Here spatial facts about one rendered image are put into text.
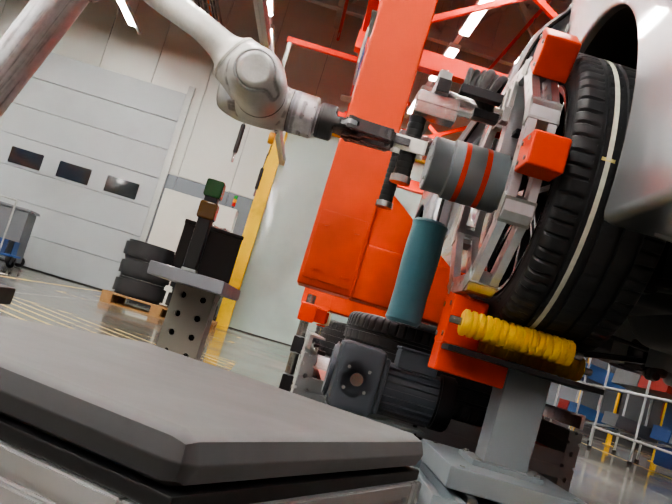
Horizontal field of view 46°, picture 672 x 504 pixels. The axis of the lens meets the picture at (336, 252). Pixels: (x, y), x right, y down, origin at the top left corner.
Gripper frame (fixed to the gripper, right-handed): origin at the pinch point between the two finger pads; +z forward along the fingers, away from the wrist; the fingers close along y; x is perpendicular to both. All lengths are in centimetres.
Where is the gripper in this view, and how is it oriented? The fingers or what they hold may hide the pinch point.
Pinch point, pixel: (409, 146)
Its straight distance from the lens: 169.9
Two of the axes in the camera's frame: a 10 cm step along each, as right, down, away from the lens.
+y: 0.4, -1.0, -9.9
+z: 9.6, 2.9, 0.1
